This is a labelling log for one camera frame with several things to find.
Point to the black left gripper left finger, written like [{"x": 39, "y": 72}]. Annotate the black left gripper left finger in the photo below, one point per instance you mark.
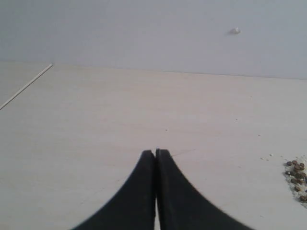
[{"x": 133, "y": 205}]

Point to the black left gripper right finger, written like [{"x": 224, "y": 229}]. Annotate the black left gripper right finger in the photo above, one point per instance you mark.
[{"x": 181, "y": 206}]

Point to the pile of brown beans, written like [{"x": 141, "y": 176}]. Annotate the pile of brown beans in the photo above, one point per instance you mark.
[{"x": 283, "y": 179}]

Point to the small white wall fixture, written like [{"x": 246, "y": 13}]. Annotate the small white wall fixture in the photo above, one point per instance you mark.
[{"x": 235, "y": 31}]

